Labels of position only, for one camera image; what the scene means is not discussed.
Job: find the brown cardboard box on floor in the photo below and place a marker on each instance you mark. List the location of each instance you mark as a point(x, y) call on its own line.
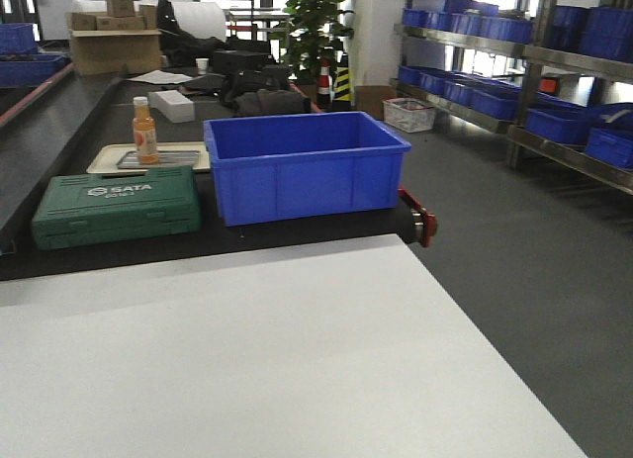
point(370, 98)

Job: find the beige plastic tray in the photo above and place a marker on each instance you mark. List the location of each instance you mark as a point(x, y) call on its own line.
point(105, 162)

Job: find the green potted plant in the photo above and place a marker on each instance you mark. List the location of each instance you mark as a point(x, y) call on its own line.
point(314, 31)

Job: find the orange juice bottle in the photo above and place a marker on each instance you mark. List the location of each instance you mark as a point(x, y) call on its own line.
point(144, 132)

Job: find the small metal tray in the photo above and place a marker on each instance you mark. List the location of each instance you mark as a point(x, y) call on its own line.
point(130, 159)

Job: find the blue bin on left conveyor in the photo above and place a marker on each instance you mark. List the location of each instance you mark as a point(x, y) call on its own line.
point(29, 69)

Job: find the dark cloth bundle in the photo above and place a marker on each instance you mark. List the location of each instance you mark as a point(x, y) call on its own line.
point(271, 102)

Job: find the green SATA tool case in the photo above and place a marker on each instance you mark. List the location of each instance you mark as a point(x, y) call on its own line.
point(91, 209)

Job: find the red white traffic cone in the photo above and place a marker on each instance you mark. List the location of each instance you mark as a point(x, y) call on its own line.
point(323, 94)

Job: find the large blue plastic bin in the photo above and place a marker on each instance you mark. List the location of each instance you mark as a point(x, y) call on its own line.
point(273, 168)

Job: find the white paper cup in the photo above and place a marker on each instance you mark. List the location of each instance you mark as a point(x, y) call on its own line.
point(202, 65)

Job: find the metal shelf rack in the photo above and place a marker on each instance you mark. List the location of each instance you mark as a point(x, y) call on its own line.
point(537, 57)

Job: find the open cardboard box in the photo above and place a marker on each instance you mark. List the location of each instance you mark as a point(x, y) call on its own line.
point(101, 52)

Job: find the black yellow traffic cone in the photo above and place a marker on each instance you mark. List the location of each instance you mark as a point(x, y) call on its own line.
point(341, 101)

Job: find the red conveyor end bracket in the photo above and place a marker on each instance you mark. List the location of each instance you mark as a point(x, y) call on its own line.
point(425, 223)

